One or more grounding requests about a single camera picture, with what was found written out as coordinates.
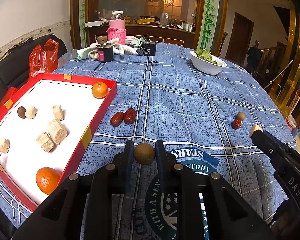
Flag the brown longan fruit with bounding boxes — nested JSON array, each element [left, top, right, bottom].
[[134, 143, 155, 165], [236, 112, 245, 122]]

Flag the red jujube date pair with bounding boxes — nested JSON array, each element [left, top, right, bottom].
[[110, 112, 124, 127]]

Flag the small orange tangerine left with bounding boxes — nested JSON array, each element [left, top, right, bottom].
[[36, 167, 61, 195]]

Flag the small orange tangerine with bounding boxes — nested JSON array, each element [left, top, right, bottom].
[[91, 82, 108, 99], [36, 167, 61, 195]]

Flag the large beige sugarcane chunk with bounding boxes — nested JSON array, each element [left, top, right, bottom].
[[47, 119, 68, 144]]

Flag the small beige sugarcane chunk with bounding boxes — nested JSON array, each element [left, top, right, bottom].
[[36, 132, 55, 152]]

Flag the blue plaid tablecloth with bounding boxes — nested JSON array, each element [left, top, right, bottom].
[[0, 44, 294, 239]]

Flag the pale sugarcane chunk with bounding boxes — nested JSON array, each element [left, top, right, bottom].
[[52, 105, 64, 121]]

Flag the red shallow gift box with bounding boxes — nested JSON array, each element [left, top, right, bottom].
[[0, 74, 117, 210]]

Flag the sugarcane piece in box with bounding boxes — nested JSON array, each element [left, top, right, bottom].
[[0, 138, 10, 154], [25, 106, 37, 119]]

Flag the white bowl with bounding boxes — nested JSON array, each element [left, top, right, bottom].
[[190, 50, 227, 75]]

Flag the green lettuce leaves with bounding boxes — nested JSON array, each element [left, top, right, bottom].
[[194, 48, 217, 64]]

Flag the mint green cloth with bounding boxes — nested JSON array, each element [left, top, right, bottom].
[[76, 47, 97, 61]]

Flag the white cloth glove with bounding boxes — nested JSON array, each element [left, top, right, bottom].
[[113, 43, 138, 56]]

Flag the black jar with cork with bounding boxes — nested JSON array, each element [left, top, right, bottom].
[[96, 36, 114, 62]]

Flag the black square box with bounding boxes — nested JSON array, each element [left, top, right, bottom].
[[142, 41, 157, 56]]

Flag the red plastic bag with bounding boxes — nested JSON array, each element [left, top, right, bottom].
[[29, 39, 59, 80]]

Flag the black sofa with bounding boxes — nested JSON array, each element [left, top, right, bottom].
[[0, 35, 67, 102]]

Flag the wooden sideboard counter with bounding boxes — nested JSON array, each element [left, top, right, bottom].
[[84, 15, 199, 49]]

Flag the pink sleeved water bottle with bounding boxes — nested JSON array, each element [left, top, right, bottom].
[[107, 11, 126, 44]]

